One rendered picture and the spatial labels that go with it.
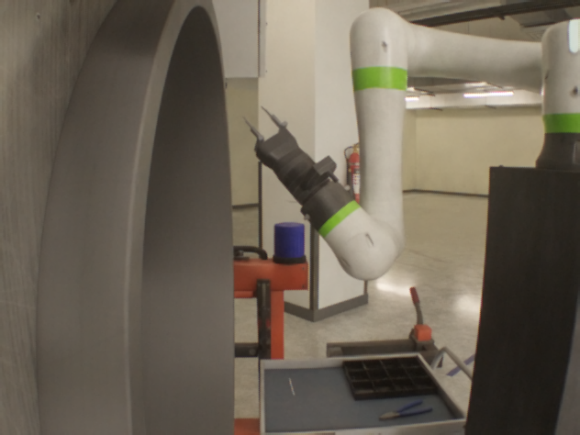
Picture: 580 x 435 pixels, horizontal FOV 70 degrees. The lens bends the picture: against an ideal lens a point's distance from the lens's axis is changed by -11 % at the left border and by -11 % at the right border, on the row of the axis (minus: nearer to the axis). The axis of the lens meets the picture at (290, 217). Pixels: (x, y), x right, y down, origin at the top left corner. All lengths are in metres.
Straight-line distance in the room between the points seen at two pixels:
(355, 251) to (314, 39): 3.06
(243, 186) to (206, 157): 10.93
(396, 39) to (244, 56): 0.30
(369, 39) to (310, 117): 2.77
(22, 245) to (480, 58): 0.94
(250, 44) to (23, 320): 0.74
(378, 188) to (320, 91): 2.83
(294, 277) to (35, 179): 1.52
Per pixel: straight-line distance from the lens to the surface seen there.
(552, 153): 0.80
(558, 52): 0.82
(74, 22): 0.31
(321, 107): 3.73
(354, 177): 3.85
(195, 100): 0.84
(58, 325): 0.24
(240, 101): 11.85
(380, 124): 0.94
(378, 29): 0.96
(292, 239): 1.69
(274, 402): 1.40
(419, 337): 3.15
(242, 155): 11.81
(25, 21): 0.25
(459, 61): 1.06
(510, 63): 1.02
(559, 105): 0.81
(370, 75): 0.95
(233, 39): 0.89
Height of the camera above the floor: 1.37
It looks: 8 degrees down
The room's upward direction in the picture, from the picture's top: straight up
